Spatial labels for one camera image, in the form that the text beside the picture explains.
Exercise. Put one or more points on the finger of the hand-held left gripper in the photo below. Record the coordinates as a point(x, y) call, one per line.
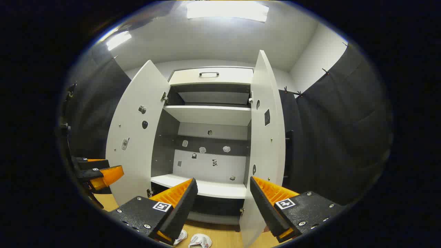
point(110, 177)
point(94, 164)

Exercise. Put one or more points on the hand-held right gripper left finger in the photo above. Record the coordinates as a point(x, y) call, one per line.
point(179, 213)

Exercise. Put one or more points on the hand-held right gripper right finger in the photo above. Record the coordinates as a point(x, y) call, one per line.
point(265, 206)

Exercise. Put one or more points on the white cabinet door phone sticker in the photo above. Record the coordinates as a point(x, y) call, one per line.
point(137, 155)

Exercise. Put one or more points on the white shoe cabinet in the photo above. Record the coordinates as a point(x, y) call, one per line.
point(213, 165)

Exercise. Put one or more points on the white cabinet door cat sticker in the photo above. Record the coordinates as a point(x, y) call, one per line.
point(262, 144)

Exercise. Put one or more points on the white cabinet shelf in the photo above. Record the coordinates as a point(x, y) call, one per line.
point(206, 115)
point(220, 189)

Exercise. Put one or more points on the ceiling light panel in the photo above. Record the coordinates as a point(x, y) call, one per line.
point(227, 12)
point(119, 40)

